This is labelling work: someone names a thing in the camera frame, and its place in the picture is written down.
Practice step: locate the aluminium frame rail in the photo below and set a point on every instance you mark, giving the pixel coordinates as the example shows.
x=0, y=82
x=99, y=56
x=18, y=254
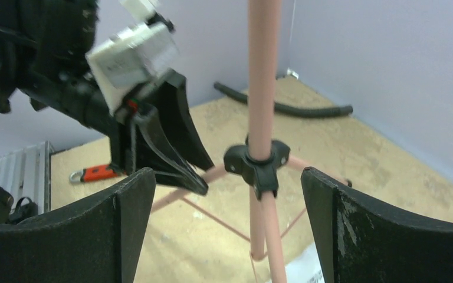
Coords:
x=27, y=173

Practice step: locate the orange handled cutter tool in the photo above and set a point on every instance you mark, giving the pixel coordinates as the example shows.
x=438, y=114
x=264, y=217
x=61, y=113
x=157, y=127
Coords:
x=93, y=174

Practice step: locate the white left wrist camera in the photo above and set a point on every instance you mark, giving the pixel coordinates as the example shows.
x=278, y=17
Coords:
x=140, y=53

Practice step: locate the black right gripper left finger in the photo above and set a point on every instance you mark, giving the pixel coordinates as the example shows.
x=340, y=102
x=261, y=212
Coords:
x=95, y=239

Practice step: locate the sheet music paper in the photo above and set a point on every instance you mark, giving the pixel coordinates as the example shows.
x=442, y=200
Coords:
x=305, y=268

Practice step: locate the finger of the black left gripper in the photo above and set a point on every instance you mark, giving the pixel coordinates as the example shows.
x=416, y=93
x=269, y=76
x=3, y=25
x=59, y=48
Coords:
x=151, y=148
x=171, y=101

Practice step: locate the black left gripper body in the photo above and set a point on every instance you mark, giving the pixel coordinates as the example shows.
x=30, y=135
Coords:
x=43, y=46

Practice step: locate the pink folding music stand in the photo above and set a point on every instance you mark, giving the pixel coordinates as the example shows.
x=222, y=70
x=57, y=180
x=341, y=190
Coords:
x=258, y=160

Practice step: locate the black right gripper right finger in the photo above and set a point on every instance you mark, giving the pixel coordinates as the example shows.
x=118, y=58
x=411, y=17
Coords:
x=363, y=239

